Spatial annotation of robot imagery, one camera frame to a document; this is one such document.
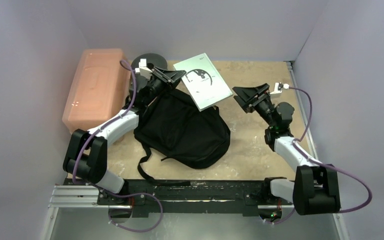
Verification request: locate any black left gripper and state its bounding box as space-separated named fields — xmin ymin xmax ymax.
xmin=142 ymin=66 xmax=185 ymax=106

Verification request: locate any grey thin booklet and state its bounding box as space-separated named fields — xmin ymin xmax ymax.
xmin=173 ymin=53 xmax=233 ymax=111

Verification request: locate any black student backpack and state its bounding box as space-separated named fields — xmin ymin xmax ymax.
xmin=133 ymin=89 xmax=231 ymax=170

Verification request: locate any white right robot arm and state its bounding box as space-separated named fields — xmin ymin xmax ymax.
xmin=233 ymin=83 xmax=341 ymax=216

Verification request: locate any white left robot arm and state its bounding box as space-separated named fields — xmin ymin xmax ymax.
xmin=62 ymin=67 xmax=186 ymax=205

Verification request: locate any black filament spool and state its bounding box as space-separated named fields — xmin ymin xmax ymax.
xmin=131 ymin=53 xmax=168 ymax=69

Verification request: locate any translucent pink storage box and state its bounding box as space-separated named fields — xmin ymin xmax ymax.
xmin=62 ymin=48 xmax=131 ymax=133

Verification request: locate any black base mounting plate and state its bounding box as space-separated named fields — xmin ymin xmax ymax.
xmin=97 ymin=179 xmax=292 ymax=218

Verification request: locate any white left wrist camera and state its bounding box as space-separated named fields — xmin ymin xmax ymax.
xmin=134 ymin=58 xmax=153 ymax=80

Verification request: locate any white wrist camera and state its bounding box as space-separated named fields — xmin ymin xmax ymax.
xmin=269 ymin=82 xmax=290 ymax=98
xmin=134 ymin=58 xmax=153 ymax=80

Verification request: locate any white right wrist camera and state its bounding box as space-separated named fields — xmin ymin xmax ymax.
xmin=269 ymin=82 xmax=290 ymax=98

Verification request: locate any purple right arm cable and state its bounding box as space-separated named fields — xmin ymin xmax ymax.
xmin=284 ymin=85 xmax=373 ymax=215

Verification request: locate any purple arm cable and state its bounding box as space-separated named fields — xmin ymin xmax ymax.
xmin=284 ymin=85 xmax=373 ymax=215
xmin=71 ymin=59 xmax=138 ymax=200

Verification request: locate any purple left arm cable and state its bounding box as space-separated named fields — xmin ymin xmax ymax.
xmin=71 ymin=59 xmax=138 ymax=200

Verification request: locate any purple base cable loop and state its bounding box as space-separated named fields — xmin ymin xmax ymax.
xmin=107 ymin=193 xmax=165 ymax=234

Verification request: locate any aluminium frame rail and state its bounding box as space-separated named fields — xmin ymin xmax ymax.
xmin=47 ymin=61 xmax=350 ymax=240

